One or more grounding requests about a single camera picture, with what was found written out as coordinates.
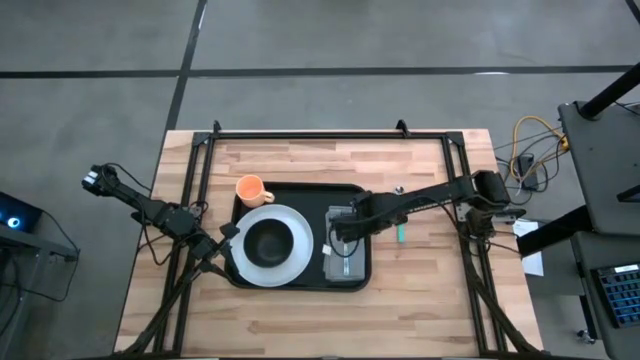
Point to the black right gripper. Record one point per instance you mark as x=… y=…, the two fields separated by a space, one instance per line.
x=380 y=210

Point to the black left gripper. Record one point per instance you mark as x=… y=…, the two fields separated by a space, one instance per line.
x=207 y=248

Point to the black bowl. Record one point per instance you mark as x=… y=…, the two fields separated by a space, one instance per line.
x=268 y=243

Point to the grey cloth napkin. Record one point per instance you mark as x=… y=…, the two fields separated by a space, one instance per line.
x=335 y=270

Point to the white round plate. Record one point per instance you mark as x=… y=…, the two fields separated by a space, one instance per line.
x=295 y=235

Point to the orange mug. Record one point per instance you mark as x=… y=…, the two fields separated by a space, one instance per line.
x=250 y=190

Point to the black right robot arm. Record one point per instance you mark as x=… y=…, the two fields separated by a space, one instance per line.
x=440 y=195

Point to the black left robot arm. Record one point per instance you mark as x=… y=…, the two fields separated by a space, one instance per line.
x=150 y=207

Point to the black plastic tray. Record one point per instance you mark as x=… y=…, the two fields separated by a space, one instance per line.
x=305 y=200

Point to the white paper sheet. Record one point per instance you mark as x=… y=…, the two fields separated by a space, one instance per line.
x=532 y=262

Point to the black power adapter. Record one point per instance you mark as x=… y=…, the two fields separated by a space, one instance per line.
x=526 y=165

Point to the grey metal desk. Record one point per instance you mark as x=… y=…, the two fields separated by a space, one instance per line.
x=30 y=245

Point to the black support bar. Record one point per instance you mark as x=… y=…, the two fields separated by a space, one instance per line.
x=550 y=230

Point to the computer with blue light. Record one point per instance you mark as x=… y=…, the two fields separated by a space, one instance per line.
x=25 y=210

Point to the dark grey side desk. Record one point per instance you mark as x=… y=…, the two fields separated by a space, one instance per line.
x=582 y=260

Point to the caster wheel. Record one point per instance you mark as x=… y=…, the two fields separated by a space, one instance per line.
x=585 y=336

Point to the grey cart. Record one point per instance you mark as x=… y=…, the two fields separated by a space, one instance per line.
x=600 y=160

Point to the blue lit keypad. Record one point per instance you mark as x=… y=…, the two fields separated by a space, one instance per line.
x=622 y=295

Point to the black pole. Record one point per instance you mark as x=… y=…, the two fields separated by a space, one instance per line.
x=610 y=92

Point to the black aluminium rig frame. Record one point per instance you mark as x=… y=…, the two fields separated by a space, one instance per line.
x=325 y=135

